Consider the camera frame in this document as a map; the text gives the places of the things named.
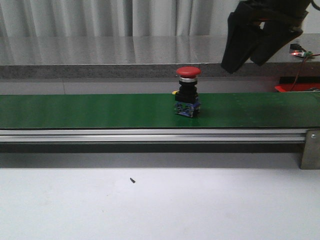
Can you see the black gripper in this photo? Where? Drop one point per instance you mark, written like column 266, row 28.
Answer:
column 283, row 20

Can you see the red mushroom push button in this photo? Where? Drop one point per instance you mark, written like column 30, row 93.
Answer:
column 186, row 98

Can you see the small sensor circuit board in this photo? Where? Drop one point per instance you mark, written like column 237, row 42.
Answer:
column 297, row 50

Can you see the red plastic tray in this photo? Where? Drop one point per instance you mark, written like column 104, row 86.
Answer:
column 303, row 87

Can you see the green conveyor belt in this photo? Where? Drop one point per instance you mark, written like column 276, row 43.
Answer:
column 156, row 110

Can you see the grey stone counter slab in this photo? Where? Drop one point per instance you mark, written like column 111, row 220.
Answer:
column 107, row 57

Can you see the white pleated curtain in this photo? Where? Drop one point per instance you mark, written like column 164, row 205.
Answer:
column 114, row 18

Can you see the metal conveyor support bracket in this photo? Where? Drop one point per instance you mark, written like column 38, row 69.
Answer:
column 311, row 153

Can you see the aluminium conveyor frame rail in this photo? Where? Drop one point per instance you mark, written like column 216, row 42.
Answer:
column 153, row 135

